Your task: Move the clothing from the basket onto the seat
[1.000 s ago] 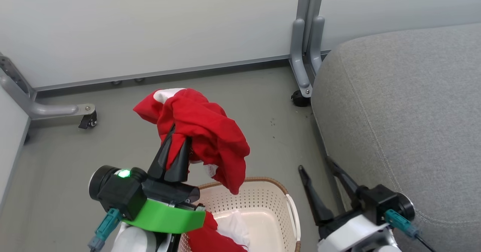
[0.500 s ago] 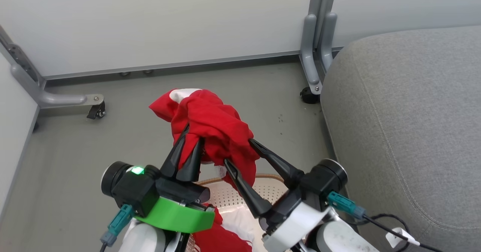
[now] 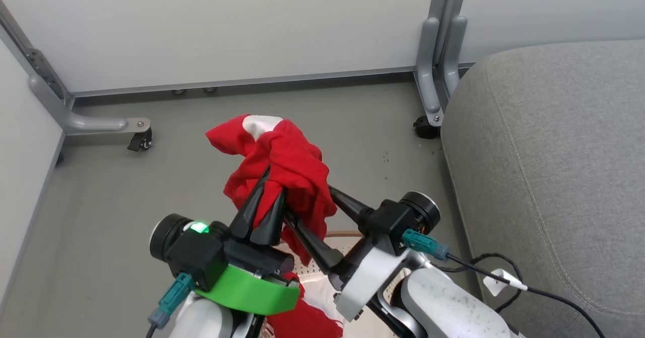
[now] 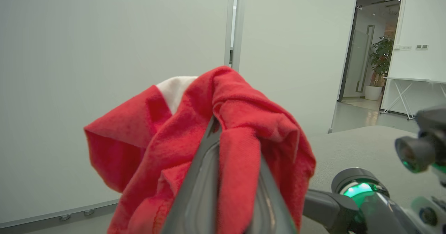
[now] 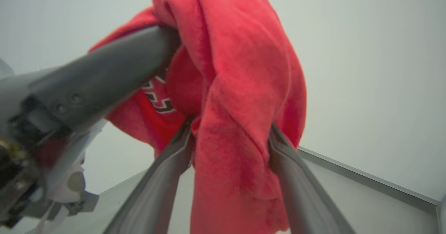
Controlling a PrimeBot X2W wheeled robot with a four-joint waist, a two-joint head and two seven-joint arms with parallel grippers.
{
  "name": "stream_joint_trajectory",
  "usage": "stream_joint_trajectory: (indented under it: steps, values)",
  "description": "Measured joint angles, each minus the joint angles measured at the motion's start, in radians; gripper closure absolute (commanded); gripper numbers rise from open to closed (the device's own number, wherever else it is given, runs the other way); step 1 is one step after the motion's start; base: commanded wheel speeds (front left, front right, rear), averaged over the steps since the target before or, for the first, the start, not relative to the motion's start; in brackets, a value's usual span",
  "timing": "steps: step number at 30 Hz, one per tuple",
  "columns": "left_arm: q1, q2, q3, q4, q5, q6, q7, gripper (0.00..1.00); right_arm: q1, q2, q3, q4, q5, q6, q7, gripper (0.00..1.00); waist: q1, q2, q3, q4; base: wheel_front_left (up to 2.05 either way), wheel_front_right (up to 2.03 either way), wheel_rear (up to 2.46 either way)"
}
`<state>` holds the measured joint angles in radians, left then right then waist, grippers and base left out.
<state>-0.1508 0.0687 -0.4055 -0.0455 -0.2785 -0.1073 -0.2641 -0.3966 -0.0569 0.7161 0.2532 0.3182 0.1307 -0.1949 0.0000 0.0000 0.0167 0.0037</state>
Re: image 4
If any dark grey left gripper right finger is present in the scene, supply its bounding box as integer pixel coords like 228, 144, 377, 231
246, 156, 297, 234

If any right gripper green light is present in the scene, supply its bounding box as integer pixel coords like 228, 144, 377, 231
303, 168, 446, 234

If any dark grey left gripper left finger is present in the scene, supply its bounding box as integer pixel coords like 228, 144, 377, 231
161, 115, 222, 234

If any white partition panel beside sofa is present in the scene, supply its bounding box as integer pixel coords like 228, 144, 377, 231
238, 0, 359, 135

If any glass door with long handle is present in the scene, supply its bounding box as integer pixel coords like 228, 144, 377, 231
339, 5, 377, 100

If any grey partition post with caster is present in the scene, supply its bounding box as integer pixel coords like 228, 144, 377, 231
224, 0, 244, 72

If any red clothing with white patch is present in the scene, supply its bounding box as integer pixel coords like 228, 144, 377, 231
84, 66, 317, 234

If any white plant pot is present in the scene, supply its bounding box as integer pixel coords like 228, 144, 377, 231
364, 85, 383, 101

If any wide white partition panel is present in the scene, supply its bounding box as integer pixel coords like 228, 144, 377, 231
0, 0, 231, 228

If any green potted plant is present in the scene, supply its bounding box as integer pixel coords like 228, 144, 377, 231
369, 35, 395, 77

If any white folding table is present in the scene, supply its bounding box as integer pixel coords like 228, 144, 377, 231
379, 76, 446, 120

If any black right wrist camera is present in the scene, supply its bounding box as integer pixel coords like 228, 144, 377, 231
395, 105, 446, 174

